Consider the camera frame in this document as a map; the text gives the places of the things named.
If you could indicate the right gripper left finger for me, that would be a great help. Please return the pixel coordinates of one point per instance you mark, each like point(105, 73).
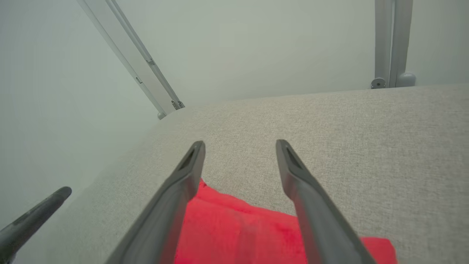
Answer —
point(165, 220)

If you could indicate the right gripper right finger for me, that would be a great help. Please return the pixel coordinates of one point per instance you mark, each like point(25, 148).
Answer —
point(322, 227)

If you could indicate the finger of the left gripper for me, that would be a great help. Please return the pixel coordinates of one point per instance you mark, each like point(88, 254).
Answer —
point(33, 216)

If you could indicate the red jersey with black number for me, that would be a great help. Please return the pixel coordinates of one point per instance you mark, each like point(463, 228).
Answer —
point(238, 234)

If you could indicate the upright grey metal post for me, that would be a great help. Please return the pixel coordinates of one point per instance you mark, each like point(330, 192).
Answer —
point(383, 44)

